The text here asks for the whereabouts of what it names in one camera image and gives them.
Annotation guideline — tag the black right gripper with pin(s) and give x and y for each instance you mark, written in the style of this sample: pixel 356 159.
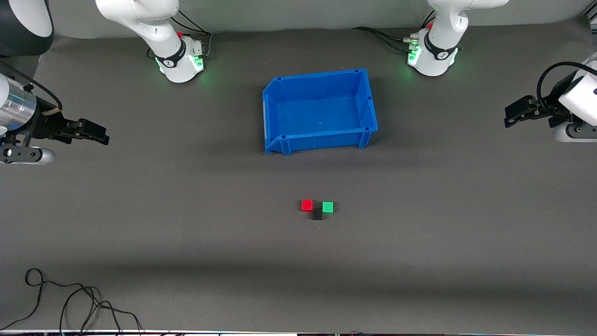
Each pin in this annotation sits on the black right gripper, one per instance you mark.
pixel 45 125

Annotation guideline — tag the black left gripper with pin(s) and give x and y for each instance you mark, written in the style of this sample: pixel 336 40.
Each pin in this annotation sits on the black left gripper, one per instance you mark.
pixel 548 110

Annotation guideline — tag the green cube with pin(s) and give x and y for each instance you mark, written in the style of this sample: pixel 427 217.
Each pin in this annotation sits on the green cube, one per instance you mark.
pixel 328 207

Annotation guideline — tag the red cube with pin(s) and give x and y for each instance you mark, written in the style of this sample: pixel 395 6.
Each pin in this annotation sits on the red cube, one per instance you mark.
pixel 307 205

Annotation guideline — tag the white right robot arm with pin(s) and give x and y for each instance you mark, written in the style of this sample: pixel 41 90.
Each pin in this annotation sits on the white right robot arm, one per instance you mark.
pixel 154 28

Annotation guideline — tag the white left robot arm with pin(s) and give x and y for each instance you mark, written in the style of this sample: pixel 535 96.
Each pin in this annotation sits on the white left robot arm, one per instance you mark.
pixel 443 28

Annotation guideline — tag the black cube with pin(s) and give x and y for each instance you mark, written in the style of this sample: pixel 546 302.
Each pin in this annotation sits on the black cube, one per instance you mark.
pixel 317 215

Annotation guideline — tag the blue plastic storage bin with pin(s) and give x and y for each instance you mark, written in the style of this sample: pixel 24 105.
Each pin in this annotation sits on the blue plastic storage bin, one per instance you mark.
pixel 322 112

